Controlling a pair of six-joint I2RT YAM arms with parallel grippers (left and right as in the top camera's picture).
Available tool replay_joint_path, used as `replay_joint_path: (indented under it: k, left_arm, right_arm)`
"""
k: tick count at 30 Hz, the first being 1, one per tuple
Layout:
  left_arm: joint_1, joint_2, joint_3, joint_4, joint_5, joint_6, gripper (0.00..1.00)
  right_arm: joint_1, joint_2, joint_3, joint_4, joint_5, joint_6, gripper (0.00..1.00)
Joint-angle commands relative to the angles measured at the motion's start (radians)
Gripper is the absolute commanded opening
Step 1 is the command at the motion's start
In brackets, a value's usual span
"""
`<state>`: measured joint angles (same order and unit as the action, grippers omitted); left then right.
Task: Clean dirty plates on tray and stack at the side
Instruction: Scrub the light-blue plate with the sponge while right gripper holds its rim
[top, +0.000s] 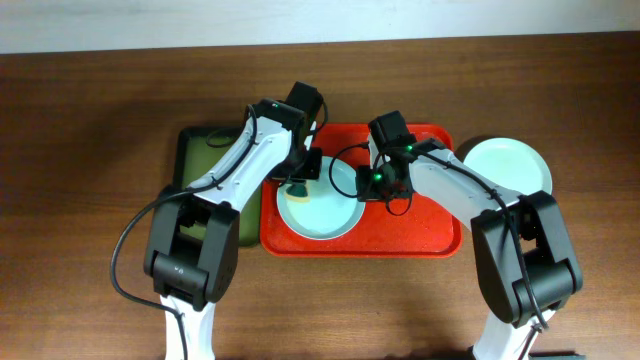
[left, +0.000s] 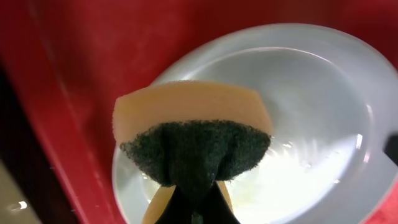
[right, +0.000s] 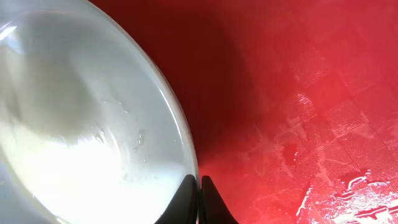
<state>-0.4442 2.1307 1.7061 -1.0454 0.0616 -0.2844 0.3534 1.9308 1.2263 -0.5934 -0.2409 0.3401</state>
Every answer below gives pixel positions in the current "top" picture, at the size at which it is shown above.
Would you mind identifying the light green plate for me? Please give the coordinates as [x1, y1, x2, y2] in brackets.
[463, 137, 546, 195]

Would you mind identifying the dark green tray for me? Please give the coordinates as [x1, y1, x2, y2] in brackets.
[172, 127, 261, 247]

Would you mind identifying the white plate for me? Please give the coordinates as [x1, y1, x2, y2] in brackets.
[537, 160, 553, 194]

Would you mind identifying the red plastic tray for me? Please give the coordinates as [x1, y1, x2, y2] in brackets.
[260, 124, 462, 258]

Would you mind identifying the green yellow sponge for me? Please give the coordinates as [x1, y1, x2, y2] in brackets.
[284, 183, 310, 203]

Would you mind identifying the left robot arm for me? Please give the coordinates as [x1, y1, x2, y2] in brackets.
[143, 95, 328, 359]

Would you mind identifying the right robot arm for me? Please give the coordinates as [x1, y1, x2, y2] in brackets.
[364, 139, 584, 359]

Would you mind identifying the light blue plate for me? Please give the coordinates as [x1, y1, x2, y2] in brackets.
[276, 156, 365, 241]

